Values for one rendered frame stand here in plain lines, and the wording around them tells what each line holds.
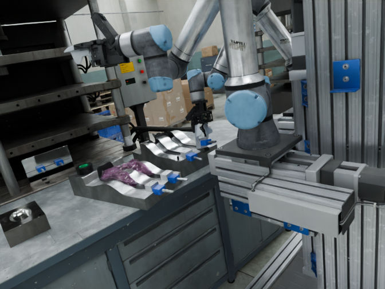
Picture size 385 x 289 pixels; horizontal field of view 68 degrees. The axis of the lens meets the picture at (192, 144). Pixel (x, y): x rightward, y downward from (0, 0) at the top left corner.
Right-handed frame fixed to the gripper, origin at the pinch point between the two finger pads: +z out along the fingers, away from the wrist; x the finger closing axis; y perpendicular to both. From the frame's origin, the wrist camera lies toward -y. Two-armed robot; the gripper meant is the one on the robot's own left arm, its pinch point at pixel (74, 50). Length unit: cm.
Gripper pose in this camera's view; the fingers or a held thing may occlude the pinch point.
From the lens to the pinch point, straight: 111.0
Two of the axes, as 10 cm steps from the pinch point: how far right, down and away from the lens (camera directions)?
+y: 1.3, 9.7, 1.8
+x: 3.4, -2.2, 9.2
